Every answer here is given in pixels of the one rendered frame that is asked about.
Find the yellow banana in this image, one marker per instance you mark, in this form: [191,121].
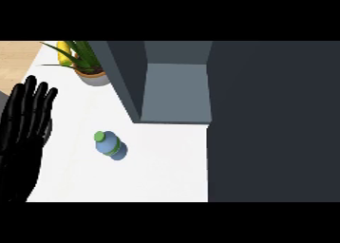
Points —
[64,54]

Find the green potted plant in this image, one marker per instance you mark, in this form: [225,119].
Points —
[87,68]

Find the blue water bottle green cap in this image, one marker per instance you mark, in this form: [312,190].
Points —
[108,146]

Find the grey open cabinet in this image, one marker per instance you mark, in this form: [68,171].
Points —
[173,91]

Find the dark grey cabinet door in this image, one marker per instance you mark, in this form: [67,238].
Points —
[278,121]

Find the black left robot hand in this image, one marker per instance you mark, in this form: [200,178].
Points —
[20,126]

